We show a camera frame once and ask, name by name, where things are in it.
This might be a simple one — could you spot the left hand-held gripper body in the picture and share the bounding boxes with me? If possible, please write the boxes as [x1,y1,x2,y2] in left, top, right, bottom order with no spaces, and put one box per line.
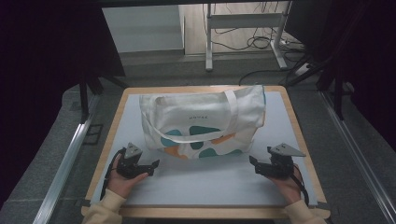
[116,142,155,180]

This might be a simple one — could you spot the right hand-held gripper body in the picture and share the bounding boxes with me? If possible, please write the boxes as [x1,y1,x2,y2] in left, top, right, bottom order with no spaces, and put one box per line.
[254,142,306,179]

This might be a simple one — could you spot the white patterned tote bag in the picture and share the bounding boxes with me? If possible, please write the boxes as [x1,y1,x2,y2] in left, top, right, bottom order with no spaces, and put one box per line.
[138,84,267,160]

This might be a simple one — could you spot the person's left hand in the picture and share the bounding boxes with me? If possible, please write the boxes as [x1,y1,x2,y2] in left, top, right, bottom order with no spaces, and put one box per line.
[106,155,149,200]

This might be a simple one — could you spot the person's right hand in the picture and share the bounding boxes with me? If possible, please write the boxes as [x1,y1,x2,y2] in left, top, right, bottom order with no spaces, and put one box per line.
[267,163,304,205]

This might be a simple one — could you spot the light blue table mat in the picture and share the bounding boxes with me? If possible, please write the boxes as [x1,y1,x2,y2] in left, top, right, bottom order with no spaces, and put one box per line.
[89,91,319,207]

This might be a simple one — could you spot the black stand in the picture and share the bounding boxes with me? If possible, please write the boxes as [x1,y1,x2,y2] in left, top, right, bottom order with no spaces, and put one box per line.
[285,55,347,121]
[78,73,129,125]

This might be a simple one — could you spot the white power strip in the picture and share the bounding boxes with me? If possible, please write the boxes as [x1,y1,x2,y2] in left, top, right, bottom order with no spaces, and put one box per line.
[294,62,312,77]

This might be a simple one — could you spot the dark curtain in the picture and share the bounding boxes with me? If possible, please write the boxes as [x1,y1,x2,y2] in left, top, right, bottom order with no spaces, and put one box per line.
[285,0,396,152]
[0,0,127,209]

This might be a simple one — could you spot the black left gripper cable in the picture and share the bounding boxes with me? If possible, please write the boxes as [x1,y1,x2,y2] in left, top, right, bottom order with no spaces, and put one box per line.
[99,147,127,202]

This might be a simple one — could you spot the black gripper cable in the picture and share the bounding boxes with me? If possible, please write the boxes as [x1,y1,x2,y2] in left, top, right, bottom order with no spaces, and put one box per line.
[99,147,127,202]
[290,163,310,207]

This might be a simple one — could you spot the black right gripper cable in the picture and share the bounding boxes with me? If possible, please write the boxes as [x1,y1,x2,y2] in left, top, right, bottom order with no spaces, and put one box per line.
[290,163,310,207]

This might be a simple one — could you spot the aluminium rail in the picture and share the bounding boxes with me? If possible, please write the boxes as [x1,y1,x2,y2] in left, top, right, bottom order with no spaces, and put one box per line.
[32,113,94,224]
[320,91,396,224]

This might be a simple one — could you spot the black floor cables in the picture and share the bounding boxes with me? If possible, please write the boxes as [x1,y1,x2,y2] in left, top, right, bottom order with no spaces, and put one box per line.
[202,1,312,87]

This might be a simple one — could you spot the white metal desk frame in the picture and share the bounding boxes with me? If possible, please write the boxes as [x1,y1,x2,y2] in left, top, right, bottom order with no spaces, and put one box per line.
[205,1,293,73]

